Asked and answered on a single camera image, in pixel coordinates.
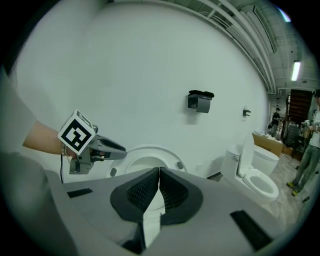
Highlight white ceiling pipes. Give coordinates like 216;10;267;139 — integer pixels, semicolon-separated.
139;0;278;95

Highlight white toilet bowl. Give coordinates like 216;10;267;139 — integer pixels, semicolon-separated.
142;191;166;249

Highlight white toilet with raised lid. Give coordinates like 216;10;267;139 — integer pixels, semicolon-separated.
223;133;280;202

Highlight dark wooden shelf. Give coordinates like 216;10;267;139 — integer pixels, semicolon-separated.
286;88;314;126

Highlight person's left forearm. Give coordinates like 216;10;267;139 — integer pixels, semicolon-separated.
22;119;77;161

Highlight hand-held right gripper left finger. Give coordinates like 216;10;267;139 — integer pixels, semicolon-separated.
109;166;161;221

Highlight round white toilet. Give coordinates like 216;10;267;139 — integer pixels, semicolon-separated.
251;144;280;177

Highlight beaded bracelet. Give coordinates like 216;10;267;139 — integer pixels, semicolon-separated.
60;142;73;165

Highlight ceiling tube light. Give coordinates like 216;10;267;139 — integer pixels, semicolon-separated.
290;59;302;82

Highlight large cardboard box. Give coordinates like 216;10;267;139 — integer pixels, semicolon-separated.
252;131;285;158

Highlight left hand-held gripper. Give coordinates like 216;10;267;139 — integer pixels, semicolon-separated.
57;109;127;175

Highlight grey toilet paper holder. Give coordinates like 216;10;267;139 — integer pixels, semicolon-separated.
187;93;213;114

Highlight black folded cloth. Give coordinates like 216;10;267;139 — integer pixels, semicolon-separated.
188;89;215;99

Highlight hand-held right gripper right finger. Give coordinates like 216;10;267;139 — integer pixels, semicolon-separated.
159;166;204;225

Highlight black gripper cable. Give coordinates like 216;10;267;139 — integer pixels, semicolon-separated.
59;154;65;185

